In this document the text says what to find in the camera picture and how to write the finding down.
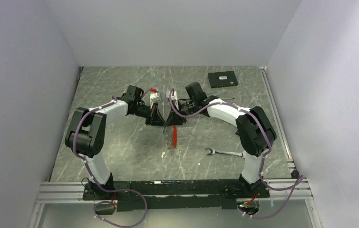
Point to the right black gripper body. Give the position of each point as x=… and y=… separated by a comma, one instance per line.
x=187, y=108

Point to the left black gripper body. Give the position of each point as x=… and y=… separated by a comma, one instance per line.
x=143, y=111

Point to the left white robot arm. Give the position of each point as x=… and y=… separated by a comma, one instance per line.
x=86, y=132

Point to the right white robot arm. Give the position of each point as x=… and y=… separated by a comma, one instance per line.
x=254, y=129

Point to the black box device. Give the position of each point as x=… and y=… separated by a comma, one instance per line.
x=222, y=79

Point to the silver combination wrench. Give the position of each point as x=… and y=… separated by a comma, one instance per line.
x=212, y=151

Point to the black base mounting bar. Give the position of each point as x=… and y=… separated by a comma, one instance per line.
x=181, y=194

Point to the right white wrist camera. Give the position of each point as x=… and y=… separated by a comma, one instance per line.
x=172, y=94

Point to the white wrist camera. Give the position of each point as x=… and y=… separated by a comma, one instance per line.
x=172, y=94
x=155, y=97

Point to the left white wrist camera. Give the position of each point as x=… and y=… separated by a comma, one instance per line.
x=155, y=97

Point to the aluminium frame rail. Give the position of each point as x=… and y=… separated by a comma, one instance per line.
x=72, y=193

